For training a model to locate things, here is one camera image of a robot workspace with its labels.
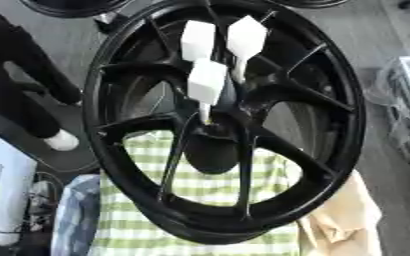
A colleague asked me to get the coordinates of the pale blue panel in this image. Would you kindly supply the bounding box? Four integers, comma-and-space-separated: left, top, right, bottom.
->
0, 126, 41, 248

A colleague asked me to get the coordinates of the black spoked wheel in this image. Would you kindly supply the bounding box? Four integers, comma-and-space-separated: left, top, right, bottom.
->
80, 0, 368, 246

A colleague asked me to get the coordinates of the person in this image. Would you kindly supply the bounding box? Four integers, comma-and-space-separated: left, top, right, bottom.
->
0, 7, 85, 152

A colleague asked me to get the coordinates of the tan cardboard sheet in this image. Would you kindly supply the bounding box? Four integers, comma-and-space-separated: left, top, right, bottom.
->
297, 169, 386, 256

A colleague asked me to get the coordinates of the blue patterned cloth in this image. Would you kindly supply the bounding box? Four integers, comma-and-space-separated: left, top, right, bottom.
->
49, 173, 104, 256

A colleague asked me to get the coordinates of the white pin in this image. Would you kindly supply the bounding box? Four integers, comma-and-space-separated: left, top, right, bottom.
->
178, 19, 218, 64
185, 58, 230, 126
224, 14, 270, 84

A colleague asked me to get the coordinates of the black round wheel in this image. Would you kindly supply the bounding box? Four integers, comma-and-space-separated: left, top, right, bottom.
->
17, 0, 135, 19
264, 0, 352, 9

